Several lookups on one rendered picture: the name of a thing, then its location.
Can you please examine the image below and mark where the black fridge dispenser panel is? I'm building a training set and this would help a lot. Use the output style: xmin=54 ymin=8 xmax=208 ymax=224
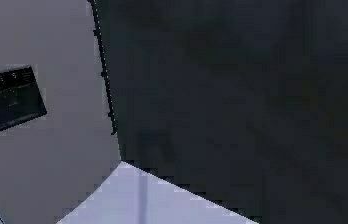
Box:
xmin=0 ymin=65 xmax=48 ymax=134

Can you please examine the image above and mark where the grey fridge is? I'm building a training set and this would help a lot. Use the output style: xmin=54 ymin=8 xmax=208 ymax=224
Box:
xmin=0 ymin=0 xmax=122 ymax=224

